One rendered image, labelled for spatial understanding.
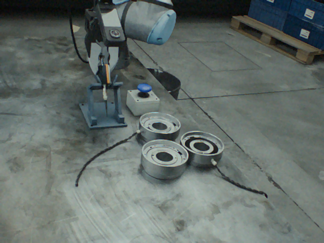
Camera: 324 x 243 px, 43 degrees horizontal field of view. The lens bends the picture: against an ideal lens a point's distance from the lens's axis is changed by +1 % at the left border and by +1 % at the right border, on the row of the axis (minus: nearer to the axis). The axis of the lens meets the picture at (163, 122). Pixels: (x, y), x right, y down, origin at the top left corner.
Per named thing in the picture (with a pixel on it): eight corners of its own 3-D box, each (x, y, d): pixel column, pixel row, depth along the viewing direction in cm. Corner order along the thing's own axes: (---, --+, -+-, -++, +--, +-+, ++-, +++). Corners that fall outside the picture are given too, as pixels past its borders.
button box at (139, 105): (157, 114, 113) (160, 98, 111) (134, 116, 110) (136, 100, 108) (147, 101, 119) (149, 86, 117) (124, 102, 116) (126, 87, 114)
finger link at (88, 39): (100, 57, 103) (105, 23, 99) (101, 59, 102) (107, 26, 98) (81, 55, 101) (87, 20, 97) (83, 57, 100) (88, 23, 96)
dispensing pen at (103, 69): (103, 116, 101) (97, 50, 102) (99, 118, 105) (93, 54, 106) (112, 116, 102) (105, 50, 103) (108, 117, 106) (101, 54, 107)
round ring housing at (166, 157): (154, 186, 86) (156, 170, 83) (131, 158, 93) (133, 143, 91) (194, 175, 91) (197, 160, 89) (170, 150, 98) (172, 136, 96)
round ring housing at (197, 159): (169, 148, 99) (172, 134, 97) (204, 141, 104) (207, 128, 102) (193, 173, 91) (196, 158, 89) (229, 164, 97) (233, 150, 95)
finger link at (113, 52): (113, 66, 111) (112, 33, 106) (119, 75, 106) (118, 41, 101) (102, 67, 110) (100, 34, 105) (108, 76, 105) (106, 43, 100)
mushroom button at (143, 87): (152, 104, 112) (154, 88, 110) (138, 105, 111) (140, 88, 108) (146, 97, 116) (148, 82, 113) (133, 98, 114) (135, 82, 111)
